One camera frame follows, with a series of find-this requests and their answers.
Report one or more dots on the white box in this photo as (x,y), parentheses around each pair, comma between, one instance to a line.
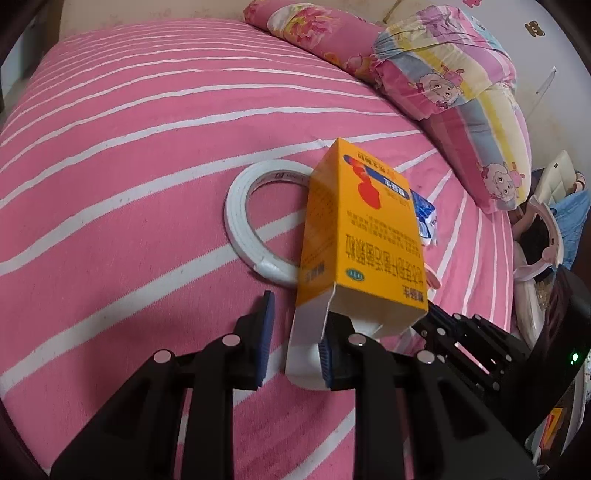
(558,177)

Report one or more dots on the white tape roll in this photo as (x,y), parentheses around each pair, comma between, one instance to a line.
(238,221)

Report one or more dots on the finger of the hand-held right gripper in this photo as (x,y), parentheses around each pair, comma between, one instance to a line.
(457,350)
(480,330)

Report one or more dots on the pink plastic hoop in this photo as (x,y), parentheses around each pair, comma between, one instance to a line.
(551,230)

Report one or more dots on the orange cardboard box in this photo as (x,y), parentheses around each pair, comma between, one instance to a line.
(360,230)

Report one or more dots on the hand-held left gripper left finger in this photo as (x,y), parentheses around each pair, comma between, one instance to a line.
(267,341)

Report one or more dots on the brown bear wall sticker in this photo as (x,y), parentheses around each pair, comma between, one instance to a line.
(535,28)

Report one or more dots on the pink plastic clip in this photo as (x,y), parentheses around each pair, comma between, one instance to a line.
(432,279)

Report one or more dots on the cartoon sheep quilt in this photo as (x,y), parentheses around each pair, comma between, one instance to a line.
(461,92)

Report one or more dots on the blue cloth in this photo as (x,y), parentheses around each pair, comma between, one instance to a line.
(572,217)

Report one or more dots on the pink striped bed sheet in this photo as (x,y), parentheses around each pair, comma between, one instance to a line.
(115,161)

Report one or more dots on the dark cloth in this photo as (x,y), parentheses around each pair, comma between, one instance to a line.
(531,237)

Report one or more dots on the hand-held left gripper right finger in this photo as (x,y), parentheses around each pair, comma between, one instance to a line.
(324,360)

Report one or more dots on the small blue drink carton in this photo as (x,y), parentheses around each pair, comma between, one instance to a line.
(425,214)

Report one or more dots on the pink floral pillow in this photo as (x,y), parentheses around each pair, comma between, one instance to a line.
(314,32)

